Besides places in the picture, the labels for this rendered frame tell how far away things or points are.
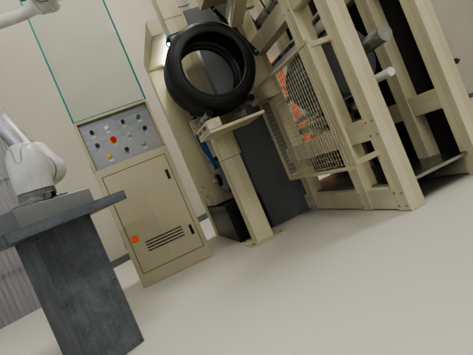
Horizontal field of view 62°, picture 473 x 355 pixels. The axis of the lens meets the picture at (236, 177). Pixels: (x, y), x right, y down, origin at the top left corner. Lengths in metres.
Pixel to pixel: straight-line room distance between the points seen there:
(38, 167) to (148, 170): 1.22
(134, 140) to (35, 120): 2.21
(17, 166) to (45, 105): 3.33
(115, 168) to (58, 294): 1.38
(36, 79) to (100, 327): 3.88
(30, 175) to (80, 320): 0.63
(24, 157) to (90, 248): 0.47
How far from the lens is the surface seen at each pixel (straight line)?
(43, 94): 5.20
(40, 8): 2.19
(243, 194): 2.70
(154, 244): 2.92
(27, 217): 1.70
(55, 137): 5.03
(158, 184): 2.92
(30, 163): 1.84
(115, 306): 1.84
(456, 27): 8.76
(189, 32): 2.46
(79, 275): 1.78
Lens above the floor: 0.56
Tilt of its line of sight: 2 degrees down
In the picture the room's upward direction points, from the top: 23 degrees counter-clockwise
